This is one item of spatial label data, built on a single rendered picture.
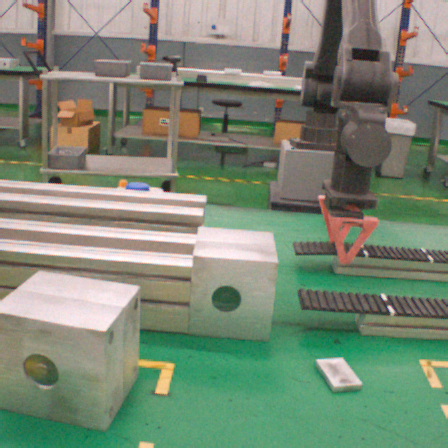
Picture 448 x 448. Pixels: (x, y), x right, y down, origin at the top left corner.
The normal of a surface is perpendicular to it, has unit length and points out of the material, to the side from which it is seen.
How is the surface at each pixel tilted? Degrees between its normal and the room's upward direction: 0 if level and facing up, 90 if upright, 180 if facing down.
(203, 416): 0
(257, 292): 90
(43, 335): 90
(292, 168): 90
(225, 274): 90
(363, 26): 48
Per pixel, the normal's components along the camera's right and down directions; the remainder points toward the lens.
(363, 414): 0.07, -0.95
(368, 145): -0.07, 0.29
